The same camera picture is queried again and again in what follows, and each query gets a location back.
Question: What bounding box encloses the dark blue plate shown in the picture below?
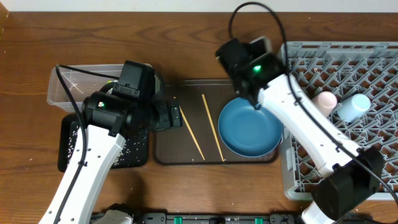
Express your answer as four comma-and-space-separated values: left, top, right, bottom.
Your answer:
218, 98, 283, 157

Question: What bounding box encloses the pile of white rice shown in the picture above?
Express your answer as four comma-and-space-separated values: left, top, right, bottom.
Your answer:
67, 126, 80, 164

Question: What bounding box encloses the pink cup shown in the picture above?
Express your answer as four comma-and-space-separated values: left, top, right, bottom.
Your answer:
312, 91, 337, 116

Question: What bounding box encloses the light blue cup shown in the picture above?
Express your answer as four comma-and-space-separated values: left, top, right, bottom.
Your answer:
336, 93, 371, 123

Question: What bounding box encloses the grey dishwasher rack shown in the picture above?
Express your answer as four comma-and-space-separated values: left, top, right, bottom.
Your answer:
279, 41, 397, 200

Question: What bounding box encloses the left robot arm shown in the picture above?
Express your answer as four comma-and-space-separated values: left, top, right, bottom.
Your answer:
41, 91, 182, 223

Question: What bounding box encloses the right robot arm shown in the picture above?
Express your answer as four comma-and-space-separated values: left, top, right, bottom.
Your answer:
215, 39, 384, 223

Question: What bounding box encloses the left wooden chopstick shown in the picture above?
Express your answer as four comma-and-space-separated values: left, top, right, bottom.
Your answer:
179, 106, 205, 161

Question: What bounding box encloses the wooden chopstick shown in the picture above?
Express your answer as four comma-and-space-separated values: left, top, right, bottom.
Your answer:
179, 106, 205, 161
201, 94, 225, 162

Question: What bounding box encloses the dark brown serving tray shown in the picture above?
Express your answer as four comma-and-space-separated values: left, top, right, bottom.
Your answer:
154, 80, 279, 166

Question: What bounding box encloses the right wooden chopstick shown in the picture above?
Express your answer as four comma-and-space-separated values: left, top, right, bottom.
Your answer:
201, 94, 225, 162

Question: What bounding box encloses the black plastic tray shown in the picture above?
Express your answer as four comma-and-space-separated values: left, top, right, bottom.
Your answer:
57, 114, 149, 172

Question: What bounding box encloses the clear plastic bin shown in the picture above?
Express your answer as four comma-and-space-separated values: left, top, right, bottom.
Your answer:
47, 64, 123, 113

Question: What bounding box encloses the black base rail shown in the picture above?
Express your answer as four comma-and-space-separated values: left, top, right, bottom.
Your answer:
104, 213, 303, 224

